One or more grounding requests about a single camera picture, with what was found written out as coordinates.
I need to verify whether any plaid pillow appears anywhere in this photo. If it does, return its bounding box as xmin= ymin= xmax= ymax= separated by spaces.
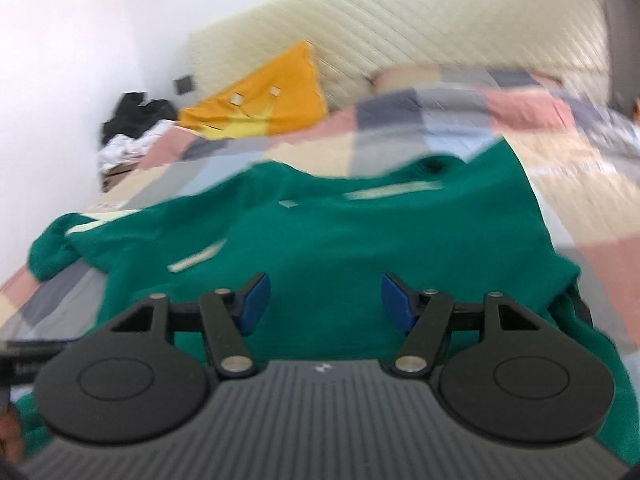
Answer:
xmin=369 ymin=63 xmax=563 ymax=98

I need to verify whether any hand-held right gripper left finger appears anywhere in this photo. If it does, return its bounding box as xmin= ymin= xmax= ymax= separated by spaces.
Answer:
xmin=111 ymin=272 xmax=272 ymax=380

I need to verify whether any green sweatshirt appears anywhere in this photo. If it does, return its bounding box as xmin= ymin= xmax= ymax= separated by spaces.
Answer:
xmin=27 ymin=139 xmax=640 ymax=467

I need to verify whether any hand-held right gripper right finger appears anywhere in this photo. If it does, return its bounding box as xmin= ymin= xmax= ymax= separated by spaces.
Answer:
xmin=380 ymin=272 xmax=545 ymax=380

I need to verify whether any cardboard box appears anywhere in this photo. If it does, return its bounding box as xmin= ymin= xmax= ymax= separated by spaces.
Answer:
xmin=99 ymin=159 xmax=147 ymax=194

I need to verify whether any yellow crown pillow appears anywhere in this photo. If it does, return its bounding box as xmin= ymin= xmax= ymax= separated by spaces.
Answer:
xmin=178 ymin=40 xmax=331 ymax=142

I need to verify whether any black clothes pile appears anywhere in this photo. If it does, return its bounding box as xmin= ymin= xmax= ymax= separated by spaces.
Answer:
xmin=101 ymin=92 xmax=179 ymax=147

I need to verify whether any cream quilted headboard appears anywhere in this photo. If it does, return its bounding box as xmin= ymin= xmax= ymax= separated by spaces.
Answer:
xmin=186 ymin=0 xmax=609 ymax=111

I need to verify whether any plaid patchwork quilt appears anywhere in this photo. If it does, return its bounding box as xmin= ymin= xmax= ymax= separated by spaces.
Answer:
xmin=0 ymin=66 xmax=640 ymax=351

